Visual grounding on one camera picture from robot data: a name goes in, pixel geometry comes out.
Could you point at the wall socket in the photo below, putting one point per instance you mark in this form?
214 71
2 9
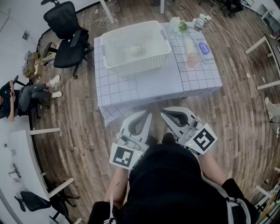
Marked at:
26 35

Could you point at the pink translucent container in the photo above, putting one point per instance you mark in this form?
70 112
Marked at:
193 60

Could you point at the white tube with blue label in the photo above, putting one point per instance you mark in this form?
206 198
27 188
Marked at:
204 49

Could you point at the white power strip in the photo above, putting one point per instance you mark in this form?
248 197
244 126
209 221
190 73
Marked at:
207 17

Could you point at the white flower bouquet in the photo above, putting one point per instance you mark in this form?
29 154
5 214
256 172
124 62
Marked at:
178 25

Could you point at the person's black clothing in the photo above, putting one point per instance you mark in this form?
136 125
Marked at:
170 186

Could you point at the white curved desk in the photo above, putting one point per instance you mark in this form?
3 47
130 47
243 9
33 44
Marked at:
19 153

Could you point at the white plastic laundry basket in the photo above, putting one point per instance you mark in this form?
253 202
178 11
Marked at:
135 63

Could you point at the person's right forearm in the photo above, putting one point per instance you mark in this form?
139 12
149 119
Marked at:
213 168

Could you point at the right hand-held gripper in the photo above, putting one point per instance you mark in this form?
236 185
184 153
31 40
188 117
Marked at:
197 140

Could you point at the person's left forearm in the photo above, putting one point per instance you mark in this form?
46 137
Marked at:
117 186

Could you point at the white desk leg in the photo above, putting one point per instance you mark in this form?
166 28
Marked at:
162 6
107 12

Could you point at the small metal tool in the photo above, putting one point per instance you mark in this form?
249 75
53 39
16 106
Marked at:
15 172

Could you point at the white grid tablecloth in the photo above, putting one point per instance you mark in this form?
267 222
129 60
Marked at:
157 85

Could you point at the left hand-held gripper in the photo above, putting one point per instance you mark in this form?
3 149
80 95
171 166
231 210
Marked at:
129 151

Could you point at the white cloth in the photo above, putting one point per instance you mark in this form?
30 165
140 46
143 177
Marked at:
134 50

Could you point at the clear water bottle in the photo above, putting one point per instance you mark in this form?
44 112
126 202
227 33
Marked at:
198 23

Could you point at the white desk with wooden legs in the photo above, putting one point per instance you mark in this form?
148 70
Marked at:
269 43

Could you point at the black mesh office chair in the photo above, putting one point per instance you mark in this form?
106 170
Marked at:
65 43

